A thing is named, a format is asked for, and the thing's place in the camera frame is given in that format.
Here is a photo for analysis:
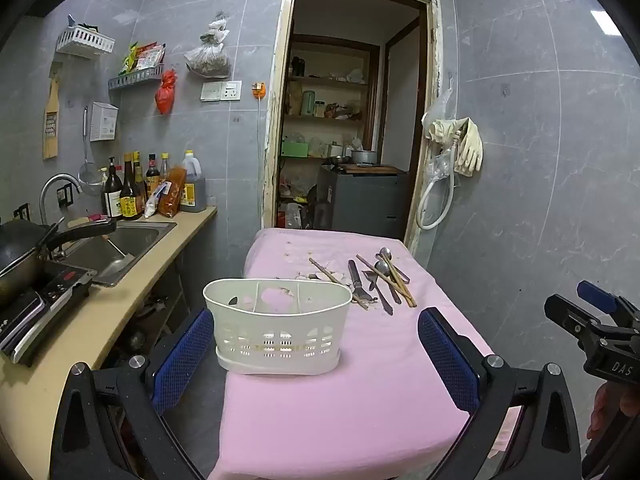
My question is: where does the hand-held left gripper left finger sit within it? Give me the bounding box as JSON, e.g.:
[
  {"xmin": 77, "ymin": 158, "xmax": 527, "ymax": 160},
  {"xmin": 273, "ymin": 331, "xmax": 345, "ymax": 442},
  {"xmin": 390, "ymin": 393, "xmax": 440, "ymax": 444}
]
[{"xmin": 50, "ymin": 307, "xmax": 216, "ymax": 480}]

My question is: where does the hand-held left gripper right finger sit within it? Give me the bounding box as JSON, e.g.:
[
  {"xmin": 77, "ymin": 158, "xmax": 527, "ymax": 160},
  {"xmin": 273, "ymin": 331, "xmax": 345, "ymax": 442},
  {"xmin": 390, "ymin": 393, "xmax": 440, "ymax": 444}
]
[{"xmin": 417, "ymin": 307, "xmax": 583, "ymax": 480}]

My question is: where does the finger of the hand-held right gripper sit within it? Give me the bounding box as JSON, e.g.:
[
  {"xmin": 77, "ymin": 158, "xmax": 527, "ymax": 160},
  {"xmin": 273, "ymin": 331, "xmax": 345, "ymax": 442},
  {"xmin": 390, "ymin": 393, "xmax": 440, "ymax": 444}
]
[
  {"xmin": 577, "ymin": 281, "xmax": 640, "ymax": 331},
  {"xmin": 545, "ymin": 294, "xmax": 608, "ymax": 348}
]

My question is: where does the white plastic utensil basket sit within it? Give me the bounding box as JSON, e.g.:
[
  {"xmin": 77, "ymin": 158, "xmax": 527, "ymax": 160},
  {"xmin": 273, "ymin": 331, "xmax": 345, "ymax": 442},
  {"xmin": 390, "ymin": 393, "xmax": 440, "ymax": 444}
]
[{"xmin": 202, "ymin": 278, "xmax": 352, "ymax": 376}]

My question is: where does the metal fork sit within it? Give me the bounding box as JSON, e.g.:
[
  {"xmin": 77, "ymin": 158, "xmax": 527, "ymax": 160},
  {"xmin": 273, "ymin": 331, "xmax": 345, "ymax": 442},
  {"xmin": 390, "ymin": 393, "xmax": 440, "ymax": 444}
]
[{"xmin": 361, "ymin": 270, "xmax": 386, "ymax": 301}]

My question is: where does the metal spoon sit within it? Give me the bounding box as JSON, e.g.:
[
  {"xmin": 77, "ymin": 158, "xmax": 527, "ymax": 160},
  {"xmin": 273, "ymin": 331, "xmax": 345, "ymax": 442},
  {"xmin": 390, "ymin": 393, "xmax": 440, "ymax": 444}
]
[
  {"xmin": 378, "ymin": 246, "xmax": 411, "ymax": 283},
  {"xmin": 374, "ymin": 260, "xmax": 403, "ymax": 305}
]

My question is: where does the metal peeler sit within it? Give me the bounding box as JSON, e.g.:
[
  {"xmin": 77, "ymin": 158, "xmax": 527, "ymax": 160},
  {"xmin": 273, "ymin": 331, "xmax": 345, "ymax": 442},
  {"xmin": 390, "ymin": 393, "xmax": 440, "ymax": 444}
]
[{"xmin": 347, "ymin": 259, "xmax": 375, "ymax": 307}]

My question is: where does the person's right hand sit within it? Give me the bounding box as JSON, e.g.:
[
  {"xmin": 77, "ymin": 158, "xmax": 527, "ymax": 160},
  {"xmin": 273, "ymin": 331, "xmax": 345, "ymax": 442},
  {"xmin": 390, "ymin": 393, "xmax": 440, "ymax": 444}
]
[{"xmin": 587, "ymin": 385, "xmax": 640, "ymax": 461}]

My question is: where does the beige kitchen counter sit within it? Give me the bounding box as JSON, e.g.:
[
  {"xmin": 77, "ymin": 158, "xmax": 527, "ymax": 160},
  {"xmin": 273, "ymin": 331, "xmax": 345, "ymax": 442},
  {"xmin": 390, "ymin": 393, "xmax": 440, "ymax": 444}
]
[{"xmin": 0, "ymin": 205, "xmax": 218, "ymax": 480}]

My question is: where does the pink tablecloth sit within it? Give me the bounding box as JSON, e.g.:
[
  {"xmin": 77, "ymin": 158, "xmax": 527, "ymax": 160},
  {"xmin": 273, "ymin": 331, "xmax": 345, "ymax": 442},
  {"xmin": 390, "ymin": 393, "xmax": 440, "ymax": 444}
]
[{"xmin": 207, "ymin": 227, "xmax": 523, "ymax": 480}]

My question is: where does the steel sink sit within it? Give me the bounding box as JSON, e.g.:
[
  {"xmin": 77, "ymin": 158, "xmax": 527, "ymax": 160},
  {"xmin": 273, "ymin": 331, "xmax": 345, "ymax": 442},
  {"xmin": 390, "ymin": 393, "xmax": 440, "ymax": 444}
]
[{"xmin": 50, "ymin": 220, "xmax": 178, "ymax": 288}]

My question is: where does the black induction cooker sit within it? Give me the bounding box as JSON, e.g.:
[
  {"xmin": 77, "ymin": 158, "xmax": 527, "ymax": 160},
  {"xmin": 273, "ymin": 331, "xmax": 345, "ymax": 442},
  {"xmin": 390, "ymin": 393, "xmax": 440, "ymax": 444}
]
[{"xmin": 0, "ymin": 265, "xmax": 98, "ymax": 366}]

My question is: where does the white blue seasoning packet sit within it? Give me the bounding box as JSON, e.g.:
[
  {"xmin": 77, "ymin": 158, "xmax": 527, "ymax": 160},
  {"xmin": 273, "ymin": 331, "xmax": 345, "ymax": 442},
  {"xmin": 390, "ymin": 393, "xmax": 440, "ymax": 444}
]
[{"xmin": 144, "ymin": 182, "xmax": 168, "ymax": 219}]

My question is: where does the orange seasoning packet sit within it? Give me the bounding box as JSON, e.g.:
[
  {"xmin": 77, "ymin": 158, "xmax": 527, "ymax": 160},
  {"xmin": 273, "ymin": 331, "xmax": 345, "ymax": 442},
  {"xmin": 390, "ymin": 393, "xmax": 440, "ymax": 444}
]
[{"xmin": 159, "ymin": 167, "xmax": 187, "ymax": 218}]

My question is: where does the yellow label sauce bottle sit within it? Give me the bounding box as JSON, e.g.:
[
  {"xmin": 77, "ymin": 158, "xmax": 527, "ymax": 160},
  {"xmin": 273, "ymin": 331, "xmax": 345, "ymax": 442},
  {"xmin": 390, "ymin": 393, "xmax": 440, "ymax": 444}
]
[{"xmin": 120, "ymin": 152, "xmax": 144, "ymax": 221}]

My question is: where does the large vinegar jug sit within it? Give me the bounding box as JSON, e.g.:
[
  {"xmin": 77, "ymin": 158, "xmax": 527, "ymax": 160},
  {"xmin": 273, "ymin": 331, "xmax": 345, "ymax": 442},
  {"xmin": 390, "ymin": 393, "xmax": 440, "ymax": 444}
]
[{"xmin": 179, "ymin": 150, "xmax": 207, "ymax": 213}]

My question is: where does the dark pump bottle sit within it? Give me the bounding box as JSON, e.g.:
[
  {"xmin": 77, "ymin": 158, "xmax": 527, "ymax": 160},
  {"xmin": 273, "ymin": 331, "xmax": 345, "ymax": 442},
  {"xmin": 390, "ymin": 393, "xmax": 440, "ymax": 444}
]
[{"xmin": 100, "ymin": 157, "xmax": 124, "ymax": 219}]

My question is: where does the grey cabinet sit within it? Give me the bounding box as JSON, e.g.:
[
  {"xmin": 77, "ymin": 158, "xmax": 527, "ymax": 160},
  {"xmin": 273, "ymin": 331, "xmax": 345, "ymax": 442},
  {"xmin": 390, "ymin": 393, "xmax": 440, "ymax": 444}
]
[{"xmin": 317, "ymin": 165, "xmax": 410, "ymax": 238}]

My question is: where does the cream rubber glove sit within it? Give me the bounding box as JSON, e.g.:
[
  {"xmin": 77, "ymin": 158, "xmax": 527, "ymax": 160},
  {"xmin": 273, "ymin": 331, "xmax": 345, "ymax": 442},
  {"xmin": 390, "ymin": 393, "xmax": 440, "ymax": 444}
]
[
  {"xmin": 422, "ymin": 119, "xmax": 463, "ymax": 146},
  {"xmin": 452, "ymin": 116, "xmax": 484, "ymax": 177}
]

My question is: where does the black wok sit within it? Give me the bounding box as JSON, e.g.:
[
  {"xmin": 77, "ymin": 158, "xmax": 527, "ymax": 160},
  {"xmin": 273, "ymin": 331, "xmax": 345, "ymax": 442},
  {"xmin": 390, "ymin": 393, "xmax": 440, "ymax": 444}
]
[{"xmin": 0, "ymin": 217, "xmax": 117, "ymax": 306}]

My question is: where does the clear plastic bag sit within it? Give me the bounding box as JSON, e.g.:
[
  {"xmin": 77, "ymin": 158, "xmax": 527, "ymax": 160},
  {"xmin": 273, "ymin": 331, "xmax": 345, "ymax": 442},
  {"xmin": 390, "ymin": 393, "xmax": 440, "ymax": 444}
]
[{"xmin": 425, "ymin": 87, "xmax": 458, "ymax": 186}]

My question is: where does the wooden cutting board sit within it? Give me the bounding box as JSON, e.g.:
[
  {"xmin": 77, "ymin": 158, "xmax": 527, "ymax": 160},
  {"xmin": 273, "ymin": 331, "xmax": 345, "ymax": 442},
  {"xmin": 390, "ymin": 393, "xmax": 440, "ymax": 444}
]
[{"xmin": 345, "ymin": 162, "xmax": 403, "ymax": 176}]

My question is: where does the metal strainer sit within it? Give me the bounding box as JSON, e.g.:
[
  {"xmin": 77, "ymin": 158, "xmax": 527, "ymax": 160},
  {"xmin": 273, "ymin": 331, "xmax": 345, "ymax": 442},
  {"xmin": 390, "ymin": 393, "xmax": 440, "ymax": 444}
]
[{"xmin": 79, "ymin": 106, "xmax": 103, "ymax": 196}]

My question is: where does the metal faucet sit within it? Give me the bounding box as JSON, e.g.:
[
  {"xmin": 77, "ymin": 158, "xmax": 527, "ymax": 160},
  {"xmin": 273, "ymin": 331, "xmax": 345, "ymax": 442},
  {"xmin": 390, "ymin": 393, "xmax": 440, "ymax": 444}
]
[{"xmin": 39, "ymin": 173, "xmax": 83, "ymax": 226}]

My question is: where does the wooden grater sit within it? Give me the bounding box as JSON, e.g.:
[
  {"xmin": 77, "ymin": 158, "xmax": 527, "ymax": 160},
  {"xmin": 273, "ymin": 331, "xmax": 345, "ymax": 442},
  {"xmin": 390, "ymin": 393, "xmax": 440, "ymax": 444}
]
[{"xmin": 42, "ymin": 74, "xmax": 63, "ymax": 161}]

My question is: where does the red plastic bag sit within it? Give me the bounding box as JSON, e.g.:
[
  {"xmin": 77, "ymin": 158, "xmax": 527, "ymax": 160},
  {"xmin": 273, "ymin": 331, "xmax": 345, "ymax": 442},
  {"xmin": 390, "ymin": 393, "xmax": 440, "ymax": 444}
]
[{"xmin": 155, "ymin": 69, "xmax": 179, "ymax": 115}]

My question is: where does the clear bag of dried food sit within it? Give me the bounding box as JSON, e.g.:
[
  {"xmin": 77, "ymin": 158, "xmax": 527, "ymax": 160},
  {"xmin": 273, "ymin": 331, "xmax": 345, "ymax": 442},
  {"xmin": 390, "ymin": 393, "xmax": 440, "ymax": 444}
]
[{"xmin": 184, "ymin": 42, "xmax": 232, "ymax": 79}]

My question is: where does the wooden shelf unit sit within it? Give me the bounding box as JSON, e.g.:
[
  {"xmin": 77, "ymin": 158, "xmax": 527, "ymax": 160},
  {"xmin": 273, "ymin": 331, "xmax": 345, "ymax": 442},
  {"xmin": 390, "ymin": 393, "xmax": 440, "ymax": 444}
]
[{"xmin": 280, "ymin": 35, "xmax": 381, "ymax": 161}]

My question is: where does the red snack packet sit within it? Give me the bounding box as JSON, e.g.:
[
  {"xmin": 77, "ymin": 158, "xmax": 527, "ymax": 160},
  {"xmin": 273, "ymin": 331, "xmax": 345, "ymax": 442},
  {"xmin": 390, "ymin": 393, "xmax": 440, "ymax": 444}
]
[{"xmin": 135, "ymin": 44, "xmax": 166, "ymax": 71}]

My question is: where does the green snack packet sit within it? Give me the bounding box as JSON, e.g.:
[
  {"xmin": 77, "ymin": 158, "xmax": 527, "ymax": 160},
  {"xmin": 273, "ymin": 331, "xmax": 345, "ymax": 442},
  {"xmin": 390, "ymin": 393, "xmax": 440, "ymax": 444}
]
[{"xmin": 119, "ymin": 42, "xmax": 138, "ymax": 75}]

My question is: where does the thin wall cable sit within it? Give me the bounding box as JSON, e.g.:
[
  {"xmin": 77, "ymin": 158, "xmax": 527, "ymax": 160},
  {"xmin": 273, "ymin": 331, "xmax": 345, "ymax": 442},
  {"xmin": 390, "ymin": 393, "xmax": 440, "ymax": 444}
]
[{"xmin": 255, "ymin": 100, "xmax": 262, "ymax": 226}]

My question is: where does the white wall box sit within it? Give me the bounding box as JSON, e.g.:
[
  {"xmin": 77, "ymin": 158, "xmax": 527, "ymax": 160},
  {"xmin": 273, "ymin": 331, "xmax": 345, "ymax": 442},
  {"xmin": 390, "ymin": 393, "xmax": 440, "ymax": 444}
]
[{"xmin": 90, "ymin": 102, "xmax": 119, "ymax": 142}]

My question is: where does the wooden door frame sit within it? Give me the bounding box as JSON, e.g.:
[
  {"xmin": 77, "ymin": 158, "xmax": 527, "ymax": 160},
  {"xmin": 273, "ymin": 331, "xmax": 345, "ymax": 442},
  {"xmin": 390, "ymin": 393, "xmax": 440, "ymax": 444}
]
[{"xmin": 260, "ymin": 0, "xmax": 443, "ymax": 261}]

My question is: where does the grey wall shelf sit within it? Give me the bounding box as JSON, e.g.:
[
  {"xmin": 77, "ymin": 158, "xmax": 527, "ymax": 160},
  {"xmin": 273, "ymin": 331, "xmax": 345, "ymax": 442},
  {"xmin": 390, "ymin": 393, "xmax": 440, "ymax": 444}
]
[{"xmin": 108, "ymin": 63, "xmax": 166, "ymax": 92}]

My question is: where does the white wall basket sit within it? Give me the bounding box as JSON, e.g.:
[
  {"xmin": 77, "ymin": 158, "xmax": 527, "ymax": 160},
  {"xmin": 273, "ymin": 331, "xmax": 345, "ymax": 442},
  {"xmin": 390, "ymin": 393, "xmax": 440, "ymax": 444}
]
[{"xmin": 55, "ymin": 25, "xmax": 116, "ymax": 59}]

